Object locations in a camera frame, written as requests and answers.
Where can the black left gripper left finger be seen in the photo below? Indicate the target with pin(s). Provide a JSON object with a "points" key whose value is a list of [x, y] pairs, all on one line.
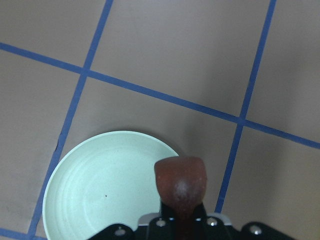
{"points": [[167, 213]]}

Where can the light green plate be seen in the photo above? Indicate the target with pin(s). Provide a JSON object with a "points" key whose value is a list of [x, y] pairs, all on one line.
{"points": [[105, 180]]}

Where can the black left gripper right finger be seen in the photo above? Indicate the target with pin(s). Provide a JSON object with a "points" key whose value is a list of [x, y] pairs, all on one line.
{"points": [[199, 213]]}

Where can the brown steamed bun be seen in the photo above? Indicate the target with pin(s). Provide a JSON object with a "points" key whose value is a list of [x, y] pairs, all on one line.
{"points": [[181, 182]]}

